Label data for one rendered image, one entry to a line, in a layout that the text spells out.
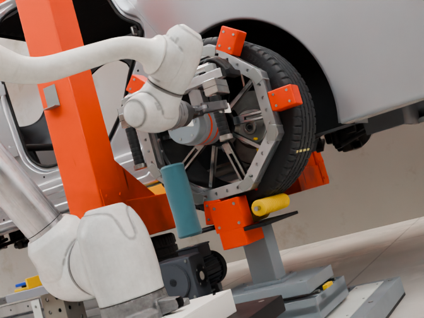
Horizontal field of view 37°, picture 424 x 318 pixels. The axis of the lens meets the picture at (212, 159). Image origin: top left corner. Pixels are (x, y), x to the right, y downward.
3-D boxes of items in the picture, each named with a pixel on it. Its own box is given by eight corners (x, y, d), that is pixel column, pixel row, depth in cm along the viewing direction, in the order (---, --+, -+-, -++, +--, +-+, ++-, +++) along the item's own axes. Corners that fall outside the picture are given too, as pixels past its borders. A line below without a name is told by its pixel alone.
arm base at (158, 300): (157, 323, 128) (149, 297, 129) (84, 341, 140) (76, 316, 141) (206, 298, 144) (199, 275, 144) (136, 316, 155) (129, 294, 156)
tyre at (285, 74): (175, 40, 268) (163, 194, 274) (144, 33, 247) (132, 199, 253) (325, 47, 239) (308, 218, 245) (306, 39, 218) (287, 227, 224)
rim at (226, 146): (189, 60, 265) (179, 178, 270) (160, 54, 244) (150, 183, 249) (303, 66, 243) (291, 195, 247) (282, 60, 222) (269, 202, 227)
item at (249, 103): (304, 140, 269) (269, 77, 275) (298, 141, 263) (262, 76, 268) (245, 176, 283) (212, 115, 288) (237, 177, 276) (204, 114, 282)
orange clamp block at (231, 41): (240, 57, 228) (247, 33, 227) (231, 55, 221) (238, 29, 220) (223, 52, 231) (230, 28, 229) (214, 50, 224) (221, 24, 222)
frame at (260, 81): (298, 176, 219) (255, 29, 224) (291, 178, 213) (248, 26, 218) (169, 214, 243) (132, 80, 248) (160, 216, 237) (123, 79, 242)
